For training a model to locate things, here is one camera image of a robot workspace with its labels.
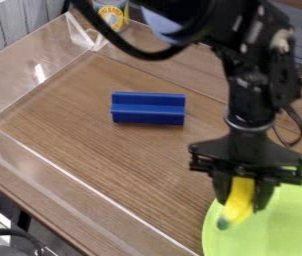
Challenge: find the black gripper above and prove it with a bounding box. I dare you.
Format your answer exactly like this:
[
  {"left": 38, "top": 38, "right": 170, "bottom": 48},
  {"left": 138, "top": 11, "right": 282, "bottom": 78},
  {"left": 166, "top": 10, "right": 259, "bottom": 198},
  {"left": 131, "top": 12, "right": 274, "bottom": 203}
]
[{"left": 189, "top": 129, "right": 302, "bottom": 212}]

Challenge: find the yellow toy banana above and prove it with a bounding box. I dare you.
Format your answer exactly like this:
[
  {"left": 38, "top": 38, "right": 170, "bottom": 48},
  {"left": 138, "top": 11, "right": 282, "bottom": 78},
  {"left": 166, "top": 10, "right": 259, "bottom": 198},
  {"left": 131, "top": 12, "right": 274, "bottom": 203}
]
[{"left": 217, "top": 177, "right": 255, "bottom": 230}]

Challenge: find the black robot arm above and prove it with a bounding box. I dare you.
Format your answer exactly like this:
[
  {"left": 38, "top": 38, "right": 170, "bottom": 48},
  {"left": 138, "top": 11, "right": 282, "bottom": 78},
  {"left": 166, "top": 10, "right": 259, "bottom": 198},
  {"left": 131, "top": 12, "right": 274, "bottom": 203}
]
[{"left": 70, "top": 0, "right": 302, "bottom": 211}]

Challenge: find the green plate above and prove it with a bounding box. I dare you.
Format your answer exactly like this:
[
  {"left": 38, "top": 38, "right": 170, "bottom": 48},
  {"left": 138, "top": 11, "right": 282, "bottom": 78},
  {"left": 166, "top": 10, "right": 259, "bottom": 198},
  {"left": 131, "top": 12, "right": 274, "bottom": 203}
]
[{"left": 202, "top": 185, "right": 302, "bottom": 256}]

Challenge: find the blue plastic block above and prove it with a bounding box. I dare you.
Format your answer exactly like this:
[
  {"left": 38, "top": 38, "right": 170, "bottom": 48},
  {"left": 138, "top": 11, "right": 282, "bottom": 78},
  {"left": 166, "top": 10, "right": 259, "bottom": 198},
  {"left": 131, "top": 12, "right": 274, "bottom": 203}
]
[{"left": 111, "top": 92, "right": 186, "bottom": 125}]

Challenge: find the yellow labelled tin can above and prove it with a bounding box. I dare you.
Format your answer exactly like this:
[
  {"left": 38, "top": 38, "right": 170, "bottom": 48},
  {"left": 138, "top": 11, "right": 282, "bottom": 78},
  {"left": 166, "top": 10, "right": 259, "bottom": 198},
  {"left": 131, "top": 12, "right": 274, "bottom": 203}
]
[{"left": 92, "top": 0, "right": 130, "bottom": 32}]

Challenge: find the clear acrylic barrier wall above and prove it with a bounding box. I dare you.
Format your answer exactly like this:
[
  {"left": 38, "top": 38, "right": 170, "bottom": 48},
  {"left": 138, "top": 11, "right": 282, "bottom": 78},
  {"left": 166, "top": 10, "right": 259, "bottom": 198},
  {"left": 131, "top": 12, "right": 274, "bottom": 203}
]
[{"left": 0, "top": 15, "right": 198, "bottom": 256}]

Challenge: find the clear acrylic corner bracket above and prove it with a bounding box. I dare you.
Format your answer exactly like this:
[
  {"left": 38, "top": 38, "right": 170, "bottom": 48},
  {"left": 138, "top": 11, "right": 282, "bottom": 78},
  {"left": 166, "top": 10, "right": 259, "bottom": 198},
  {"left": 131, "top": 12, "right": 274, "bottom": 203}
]
[{"left": 64, "top": 12, "right": 109, "bottom": 52}]

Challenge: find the black cable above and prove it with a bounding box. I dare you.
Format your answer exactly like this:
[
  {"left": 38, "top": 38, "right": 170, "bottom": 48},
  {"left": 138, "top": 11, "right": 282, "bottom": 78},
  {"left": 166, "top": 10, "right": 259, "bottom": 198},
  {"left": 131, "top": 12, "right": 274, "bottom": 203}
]
[{"left": 0, "top": 227, "right": 48, "bottom": 256}]

